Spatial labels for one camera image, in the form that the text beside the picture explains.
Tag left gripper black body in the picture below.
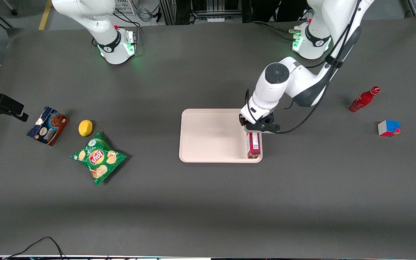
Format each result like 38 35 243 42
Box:
243 116 281 134

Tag red tartan cookie box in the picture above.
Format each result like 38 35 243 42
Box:
246 132 262 159

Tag beige plastic tray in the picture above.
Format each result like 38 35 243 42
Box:
179 108 263 164

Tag blue chocolate cookie box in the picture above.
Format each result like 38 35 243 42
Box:
26 106 70 146

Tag white perforated box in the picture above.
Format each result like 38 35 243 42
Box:
113 0 137 16

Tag yellow lemon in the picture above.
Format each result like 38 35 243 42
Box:
78 120 94 137

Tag red soda bottle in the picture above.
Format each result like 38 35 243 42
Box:
348 86 381 114

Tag green chips bag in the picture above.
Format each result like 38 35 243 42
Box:
70 132 127 187

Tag colourful puzzle cube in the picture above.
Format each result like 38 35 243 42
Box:
377 120 401 137

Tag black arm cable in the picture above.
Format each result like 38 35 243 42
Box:
246 0 361 135

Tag black base cables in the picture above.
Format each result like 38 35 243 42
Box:
250 20 302 42
92 10 142 47

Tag aluminium rack frame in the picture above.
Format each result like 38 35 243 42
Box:
159 0 243 26

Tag thin black cable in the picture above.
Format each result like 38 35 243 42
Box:
4 236 66 260

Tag grey coiled cable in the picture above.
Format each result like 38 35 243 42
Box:
136 4 155 23

